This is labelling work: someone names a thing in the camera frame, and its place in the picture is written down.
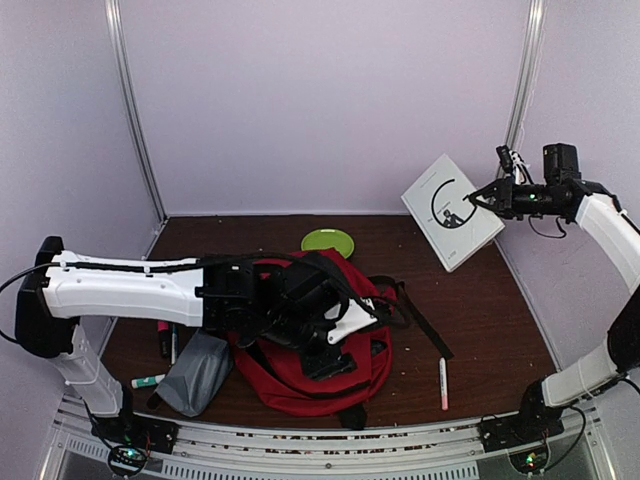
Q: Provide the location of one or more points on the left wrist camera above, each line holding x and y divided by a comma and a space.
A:
308, 294

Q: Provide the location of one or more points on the aluminium frame post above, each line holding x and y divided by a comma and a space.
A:
527, 73
117, 37

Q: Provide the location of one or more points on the pink black highlighter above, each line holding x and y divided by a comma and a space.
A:
164, 337

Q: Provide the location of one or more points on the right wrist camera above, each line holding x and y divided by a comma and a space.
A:
560, 163

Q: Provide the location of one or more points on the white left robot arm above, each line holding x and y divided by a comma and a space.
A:
62, 287

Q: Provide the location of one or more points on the green white glue stick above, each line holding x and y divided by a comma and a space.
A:
149, 381

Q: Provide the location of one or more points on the red backpack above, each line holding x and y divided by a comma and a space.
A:
345, 396

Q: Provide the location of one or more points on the aluminium front rail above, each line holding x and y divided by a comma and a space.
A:
240, 439

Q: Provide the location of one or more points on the left aluminium frame post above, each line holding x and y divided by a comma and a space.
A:
117, 37

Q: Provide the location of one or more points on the pink white pen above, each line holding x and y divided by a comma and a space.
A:
443, 379

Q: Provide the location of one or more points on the blue white pen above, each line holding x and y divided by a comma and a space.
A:
174, 344

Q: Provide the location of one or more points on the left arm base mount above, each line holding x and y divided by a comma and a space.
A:
129, 448

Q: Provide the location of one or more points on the green plate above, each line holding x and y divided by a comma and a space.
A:
326, 238

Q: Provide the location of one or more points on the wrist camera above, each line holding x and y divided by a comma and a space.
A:
308, 294
560, 163

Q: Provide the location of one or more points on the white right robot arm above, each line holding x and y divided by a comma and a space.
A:
614, 294

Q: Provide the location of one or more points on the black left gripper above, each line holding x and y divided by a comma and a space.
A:
334, 362

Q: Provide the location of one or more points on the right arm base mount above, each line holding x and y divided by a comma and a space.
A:
525, 435

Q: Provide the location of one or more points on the grey book with G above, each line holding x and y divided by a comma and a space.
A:
454, 227

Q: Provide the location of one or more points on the right aluminium frame post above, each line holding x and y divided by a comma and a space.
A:
527, 73

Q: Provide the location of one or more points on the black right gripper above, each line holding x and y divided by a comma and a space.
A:
505, 197

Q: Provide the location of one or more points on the grey pencil pouch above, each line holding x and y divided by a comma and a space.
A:
196, 377

